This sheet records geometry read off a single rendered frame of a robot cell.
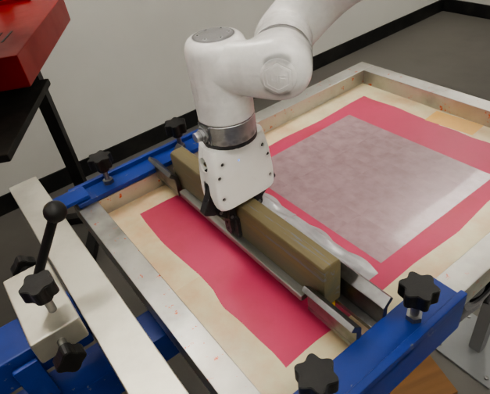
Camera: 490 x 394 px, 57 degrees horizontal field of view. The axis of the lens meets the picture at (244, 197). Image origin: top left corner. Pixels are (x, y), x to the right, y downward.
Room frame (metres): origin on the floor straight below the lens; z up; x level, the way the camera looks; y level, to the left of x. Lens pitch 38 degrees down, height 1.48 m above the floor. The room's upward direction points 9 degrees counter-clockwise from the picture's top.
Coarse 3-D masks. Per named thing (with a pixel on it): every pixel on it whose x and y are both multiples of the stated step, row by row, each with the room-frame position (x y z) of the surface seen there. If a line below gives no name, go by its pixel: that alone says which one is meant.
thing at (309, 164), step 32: (320, 128) 0.86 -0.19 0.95; (352, 128) 0.83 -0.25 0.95; (384, 128) 0.81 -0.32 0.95; (416, 128) 0.80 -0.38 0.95; (288, 160) 0.75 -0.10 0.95; (320, 160) 0.73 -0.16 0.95; (352, 160) 0.72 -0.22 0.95; (288, 192) 0.65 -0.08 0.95; (320, 192) 0.64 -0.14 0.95; (160, 224) 0.62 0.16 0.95; (192, 224) 0.60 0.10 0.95; (192, 256) 0.52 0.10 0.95; (224, 256) 0.51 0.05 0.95
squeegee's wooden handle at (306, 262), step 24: (192, 168) 0.62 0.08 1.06; (192, 192) 0.64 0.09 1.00; (240, 216) 0.51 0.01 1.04; (264, 216) 0.48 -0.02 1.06; (264, 240) 0.46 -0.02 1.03; (288, 240) 0.42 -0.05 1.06; (312, 240) 0.42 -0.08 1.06; (288, 264) 0.42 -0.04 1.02; (312, 264) 0.38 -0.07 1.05; (336, 264) 0.37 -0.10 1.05; (336, 288) 0.37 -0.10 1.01
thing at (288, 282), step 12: (180, 192) 0.65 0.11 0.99; (192, 204) 0.61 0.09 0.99; (204, 216) 0.58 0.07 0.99; (216, 216) 0.57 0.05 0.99; (240, 240) 0.50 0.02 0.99; (252, 252) 0.47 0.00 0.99; (264, 264) 0.45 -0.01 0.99; (276, 264) 0.44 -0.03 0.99; (276, 276) 0.42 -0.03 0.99; (288, 276) 0.42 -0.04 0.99; (288, 288) 0.40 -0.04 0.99; (300, 288) 0.39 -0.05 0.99
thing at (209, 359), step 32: (320, 96) 0.96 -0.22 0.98; (416, 96) 0.91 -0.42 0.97; (448, 96) 0.85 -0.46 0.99; (128, 192) 0.70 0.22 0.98; (96, 224) 0.60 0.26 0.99; (128, 256) 0.51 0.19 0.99; (480, 256) 0.40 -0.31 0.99; (160, 288) 0.44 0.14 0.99; (480, 288) 0.37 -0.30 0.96; (160, 320) 0.39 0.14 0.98; (192, 320) 0.37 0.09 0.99; (192, 352) 0.33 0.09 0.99; (224, 352) 0.32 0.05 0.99; (224, 384) 0.28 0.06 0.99
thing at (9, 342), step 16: (16, 320) 0.38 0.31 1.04; (0, 336) 0.35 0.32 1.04; (16, 336) 0.35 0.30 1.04; (0, 352) 0.33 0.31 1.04; (16, 352) 0.33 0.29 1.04; (32, 352) 0.33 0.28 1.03; (0, 368) 0.31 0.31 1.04; (48, 368) 0.33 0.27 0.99; (0, 384) 0.31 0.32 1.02; (16, 384) 0.31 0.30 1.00
